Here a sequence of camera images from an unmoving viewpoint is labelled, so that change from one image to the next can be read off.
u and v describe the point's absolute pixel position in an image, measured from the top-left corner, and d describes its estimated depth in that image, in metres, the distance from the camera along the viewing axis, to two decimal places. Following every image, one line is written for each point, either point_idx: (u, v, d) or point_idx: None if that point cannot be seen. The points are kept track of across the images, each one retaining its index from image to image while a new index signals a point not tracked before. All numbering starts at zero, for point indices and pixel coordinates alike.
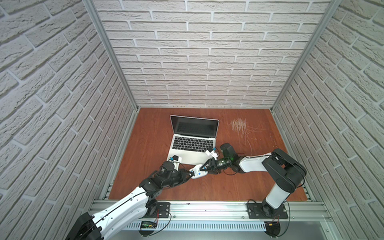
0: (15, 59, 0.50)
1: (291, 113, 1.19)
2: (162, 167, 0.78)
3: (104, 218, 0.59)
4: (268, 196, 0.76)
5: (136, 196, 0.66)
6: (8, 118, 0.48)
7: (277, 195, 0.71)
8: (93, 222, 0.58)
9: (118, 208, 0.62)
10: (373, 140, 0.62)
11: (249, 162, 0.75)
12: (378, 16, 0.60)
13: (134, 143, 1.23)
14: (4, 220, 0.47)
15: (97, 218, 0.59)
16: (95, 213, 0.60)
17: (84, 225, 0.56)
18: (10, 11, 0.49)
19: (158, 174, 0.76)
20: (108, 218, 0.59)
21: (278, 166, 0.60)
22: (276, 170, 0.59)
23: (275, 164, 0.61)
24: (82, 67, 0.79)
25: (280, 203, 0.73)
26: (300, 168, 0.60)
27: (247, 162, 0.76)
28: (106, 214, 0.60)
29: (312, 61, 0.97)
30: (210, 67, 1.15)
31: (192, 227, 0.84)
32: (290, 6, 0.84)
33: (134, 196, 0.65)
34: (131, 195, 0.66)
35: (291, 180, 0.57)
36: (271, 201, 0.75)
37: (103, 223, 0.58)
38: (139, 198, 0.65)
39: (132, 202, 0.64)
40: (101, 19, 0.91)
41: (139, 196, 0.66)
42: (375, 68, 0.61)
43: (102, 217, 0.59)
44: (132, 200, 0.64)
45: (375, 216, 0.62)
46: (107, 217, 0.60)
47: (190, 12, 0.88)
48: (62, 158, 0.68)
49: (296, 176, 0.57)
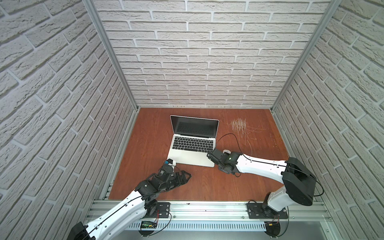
0: (15, 59, 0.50)
1: (291, 113, 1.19)
2: (161, 169, 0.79)
3: (97, 228, 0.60)
4: (270, 200, 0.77)
5: (132, 201, 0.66)
6: (8, 118, 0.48)
7: (283, 201, 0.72)
8: (87, 231, 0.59)
9: (111, 216, 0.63)
10: (373, 140, 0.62)
11: (253, 169, 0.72)
12: (378, 16, 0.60)
13: (134, 143, 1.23)
14: (4, 220, 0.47)
15: (90, 227, 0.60)
16: (89, 222, 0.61)
17: (81, 233, 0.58)
18: (10, 11, 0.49)
19: (157, 176, 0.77)
20: (102, 227, 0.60)
21: (299, 182, 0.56)
22: (299, 187, 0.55)
23: (296, 180, 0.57)
24: (81, 67, 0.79)
25: (282, 207, 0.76)
26: (310, 183, 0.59)
27: (250, 168, 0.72)
28: (100, 223, 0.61)
29: (312, 61, 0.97)
30: (210, 67, 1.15)
31: (192, 227, 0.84)
32: (290, 6, 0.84)
33: (129, 202, 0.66)
34: (126, 201, 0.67)
35: (310, 193, 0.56)
36: (274, 205, 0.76)
37: (97, 232, 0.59)
38: (134, 203, 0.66)
39: (127, 208, 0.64)
40: (101, 19, 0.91)
41: (135, 201, 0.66)
42: (375, 68, 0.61)
43: (96, 226, 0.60)
44: (128, 206, 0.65)
45: (375, 216, 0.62)
46: (101, 226, 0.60)
47: (190, 13, 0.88)
48: (62, 159, 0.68)
49: (310, 188, 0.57)
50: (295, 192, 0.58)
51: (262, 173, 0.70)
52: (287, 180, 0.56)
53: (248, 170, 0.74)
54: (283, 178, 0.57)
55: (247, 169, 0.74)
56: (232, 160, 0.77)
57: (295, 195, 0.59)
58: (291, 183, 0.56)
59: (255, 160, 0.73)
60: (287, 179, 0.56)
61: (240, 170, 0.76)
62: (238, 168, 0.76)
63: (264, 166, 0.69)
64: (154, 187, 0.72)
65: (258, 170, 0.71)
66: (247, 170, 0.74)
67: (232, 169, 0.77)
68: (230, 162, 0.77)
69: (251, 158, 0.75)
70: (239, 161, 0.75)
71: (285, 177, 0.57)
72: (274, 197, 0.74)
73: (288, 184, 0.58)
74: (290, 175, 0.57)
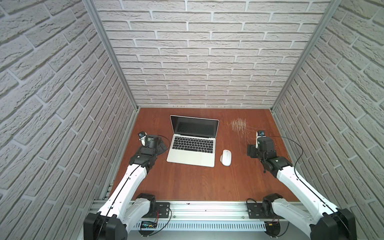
0: (15, 59, 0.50)
1: (291, 113, 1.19)
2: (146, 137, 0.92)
3: (113, 207, 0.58)
4: (283, 207, 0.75)
5: (134, 173, 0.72)
6: (8, 118, 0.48)
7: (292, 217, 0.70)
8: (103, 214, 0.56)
9: (121, 194, 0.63)
10: (373, 140, 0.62)
11: (295, 185, 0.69)
12: (378, 16, 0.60)
13: (134, 143, 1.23)
14: (4, 220, 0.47)
15: (104, 210, 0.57)
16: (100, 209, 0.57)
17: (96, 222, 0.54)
18: (10, 11, 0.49)
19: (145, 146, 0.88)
20: (118, 203, 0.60)
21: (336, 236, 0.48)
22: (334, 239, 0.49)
23: (336, 232, 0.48)
24: (82, 67, 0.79)
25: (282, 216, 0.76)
26: None
27: (292, 183, 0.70)
28: (113, 203, 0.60)
29: (312, 61, 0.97)
30: (211, 67, 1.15)
31: (192, 227, 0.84)
32: (290, 6, 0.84)
33: (131, 174, 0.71)
34: (128, 175, 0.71)
35: None
36: (277, 208, 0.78)
37: (115, 209, 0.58)
38: (136, 173, 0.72)
39: (132, 178, 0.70)
40: (101, 19, 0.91)
41: (136, 172, 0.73)
42: (375, 68, 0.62)
43: (110, 207, 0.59)
44: (131, 177, 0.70)
45: (375, 216, 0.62)
46: (115, 204, 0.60)
47: (190, 12, 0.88)
48: (62, 159, 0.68)
49: None
50: (321, 236, 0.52)
51: (300, 196, 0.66)
52: (324, 222, 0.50)
53: (287, 182, 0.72)
54: (322, 219, 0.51)
55: (287, 181, 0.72)
56: (277, 163, 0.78)
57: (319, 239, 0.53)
58: (325, 228, 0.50)
59: (302, 181, 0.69)
60: (325, 222, 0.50)
61: (279, 177, 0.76)
62: (279, 173, 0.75)
63: (308, 192, 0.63)
64: (148, 155, 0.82)
65: (299, 190, 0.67)
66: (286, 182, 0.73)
67: (272, 169, 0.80)
68: (276, 164, 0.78)
69: (299, 178, 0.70)
70: (286, 170, 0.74)
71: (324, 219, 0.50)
72: (289, 210, 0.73)
73: (321, 226, 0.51)
74: (334, 223, 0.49)
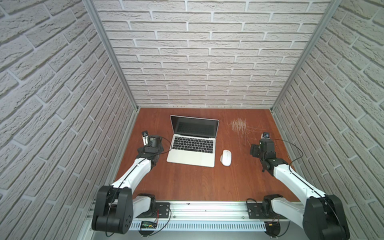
0: (15, 59, 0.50)
1: (291, 113, 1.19)
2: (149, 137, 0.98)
3: (124, 183, 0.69)
4: (280, 202, 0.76)
5: (141, 162, 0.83)
6: (8, 118, 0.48)
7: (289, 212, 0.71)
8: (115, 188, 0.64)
9: (130, 175, 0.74)
10: (373, 140, 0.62)
11: (287, 178, 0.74)
12: (378, 16, 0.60)
13: (134, 143, 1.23)
14: (4, 220, 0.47)
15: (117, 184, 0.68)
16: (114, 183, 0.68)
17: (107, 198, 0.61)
18: (10, 11, 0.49)
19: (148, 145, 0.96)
20: (128, 181, 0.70)
21: (321, 216, 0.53)
22: (319, 219, 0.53)
23: (320, 212, 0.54)
24: (82, 67, 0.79)
25: (280, 212, 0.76)
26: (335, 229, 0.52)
27: (285, 177, 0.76)
28: (124, 180, 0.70)
29: (312, 61, 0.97)
30: (211, 67, 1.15)
31: (192, 227, 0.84)
32: (290, 6, 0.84)
33: (140, 163, 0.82)
34: (136, 163, 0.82)
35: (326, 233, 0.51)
36: (276, 206, 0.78)
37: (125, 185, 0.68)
38: (144, 163, 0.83)
39: (140, 165, 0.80)
40: (101, 19, 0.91)
41: (144, 162, 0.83)
42: (375, 68, 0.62)
43: (122, 182, 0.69)
44: (140, 165, 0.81)
45: (376, 216, 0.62)
46: (126, 181, 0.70)
47: (190, 13, 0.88)
48: (62, 159, 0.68)
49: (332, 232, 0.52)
50: (310, 220, 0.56)
51: (293, 188, 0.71)
52: (310, 203, 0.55)
53: (282, 177, 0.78)
54: (309, 201, 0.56)
55: (281, 175, 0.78)
56: (274, 162, 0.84)
57: (309, 224, 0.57)
58: (312, 209, 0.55)
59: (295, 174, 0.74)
60: (311, 203, 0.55)
61: (275, 175, 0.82)
62: (274, 169, 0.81)
63: (298, 183, 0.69)
64: (152, 153, 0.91)
65: (291, 183, 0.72)
66: (281, 177, 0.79)
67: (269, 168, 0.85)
68: (272, 163, 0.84)
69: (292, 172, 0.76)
70: (280, 167, 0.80)
71: (311, 201, 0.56)
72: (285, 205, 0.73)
73: (309, 208, 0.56)
74: (319, 204, 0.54)
